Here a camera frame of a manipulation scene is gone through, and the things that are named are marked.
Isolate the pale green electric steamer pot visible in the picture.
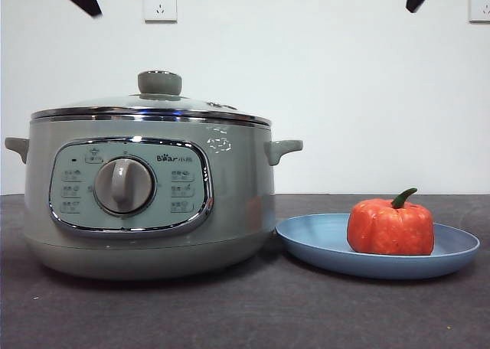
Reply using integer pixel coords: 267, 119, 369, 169
4, 107, 305, 282

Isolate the blue round plate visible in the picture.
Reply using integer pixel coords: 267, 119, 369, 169
275, 212, 481, 281

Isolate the glass lid with green knob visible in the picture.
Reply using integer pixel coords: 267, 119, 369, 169
31, 70, 271, 127

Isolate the orange toy pumpkin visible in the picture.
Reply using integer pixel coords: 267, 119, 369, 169
346, 188, 436, 256

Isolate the white wall socket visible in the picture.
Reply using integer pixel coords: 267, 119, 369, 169
468, 0, 490, 24
143, 0, 178, 24

